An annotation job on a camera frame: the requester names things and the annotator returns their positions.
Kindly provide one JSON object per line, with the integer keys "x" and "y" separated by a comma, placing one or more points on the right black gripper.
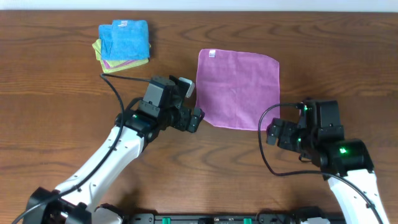
{"x": 282, "y": 135}

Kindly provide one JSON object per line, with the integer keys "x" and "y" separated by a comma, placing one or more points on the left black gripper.
{"x": 187, "y": 117}

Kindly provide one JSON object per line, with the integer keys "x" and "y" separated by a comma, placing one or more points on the purple microfiber cloth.
{"x": 234, "y": 88}

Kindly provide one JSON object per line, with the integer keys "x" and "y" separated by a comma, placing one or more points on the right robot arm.
{"x": 344, "y": 163}

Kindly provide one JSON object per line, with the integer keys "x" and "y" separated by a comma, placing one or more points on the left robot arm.
{"x": 77, "y": 199}

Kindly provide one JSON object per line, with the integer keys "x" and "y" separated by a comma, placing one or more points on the bottom green folded cloth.
{"x": 139, "y": 63}

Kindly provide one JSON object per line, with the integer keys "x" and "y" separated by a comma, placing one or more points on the purple folded cloth in stack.
{"x": 117, "y": 63}

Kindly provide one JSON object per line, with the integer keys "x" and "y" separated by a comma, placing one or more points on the blue folded cloth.
{"x": 128, "y": 30}

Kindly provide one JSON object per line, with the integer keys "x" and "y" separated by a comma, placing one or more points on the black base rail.
{"x": 261, "y": 218}

